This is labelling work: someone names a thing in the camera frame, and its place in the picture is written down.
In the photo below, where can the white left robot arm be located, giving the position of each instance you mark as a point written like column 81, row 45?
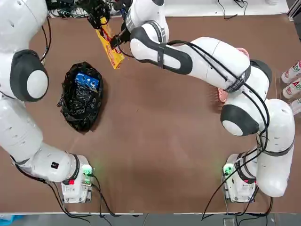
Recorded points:
column 21, row 117

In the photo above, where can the blue cookie box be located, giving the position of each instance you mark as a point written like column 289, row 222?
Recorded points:
column 85, row 81

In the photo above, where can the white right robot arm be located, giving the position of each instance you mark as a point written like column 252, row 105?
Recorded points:
column 211, row 58

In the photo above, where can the pink plastic basket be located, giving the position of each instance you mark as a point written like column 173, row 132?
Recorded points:
column 222, row 95

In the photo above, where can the black plastic bag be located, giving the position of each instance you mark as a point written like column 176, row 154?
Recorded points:
column 80, row 108

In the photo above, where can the white printed drink bottle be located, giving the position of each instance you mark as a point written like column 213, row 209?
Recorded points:
column 292, row 88
column 291, row 70
column 296, row 106

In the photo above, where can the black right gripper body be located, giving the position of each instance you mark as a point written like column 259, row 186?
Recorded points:
column 125, row 35

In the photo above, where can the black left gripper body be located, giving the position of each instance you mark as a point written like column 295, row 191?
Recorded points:
column 100, row 8

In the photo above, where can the yellow wafer box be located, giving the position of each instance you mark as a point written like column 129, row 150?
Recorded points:
column 113, row 56

